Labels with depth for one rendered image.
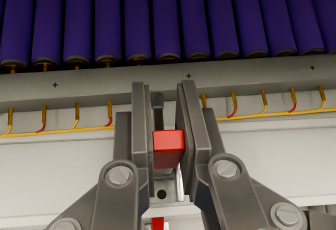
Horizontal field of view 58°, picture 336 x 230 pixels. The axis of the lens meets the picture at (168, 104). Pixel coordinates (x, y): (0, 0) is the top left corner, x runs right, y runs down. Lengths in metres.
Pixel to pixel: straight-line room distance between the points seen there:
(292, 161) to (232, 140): 0.04
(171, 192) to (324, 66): 0.13
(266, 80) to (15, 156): 0.17
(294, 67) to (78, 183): 0.16
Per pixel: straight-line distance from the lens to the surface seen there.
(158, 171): 0.16
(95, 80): 0.19
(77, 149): 0.21
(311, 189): 0.22
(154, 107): 0.19
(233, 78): 0.20
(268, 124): 0.21
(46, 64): 0.21
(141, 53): 0.20
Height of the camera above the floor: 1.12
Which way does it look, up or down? 53 degrees down
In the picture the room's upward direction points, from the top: 3 degrees clockwise
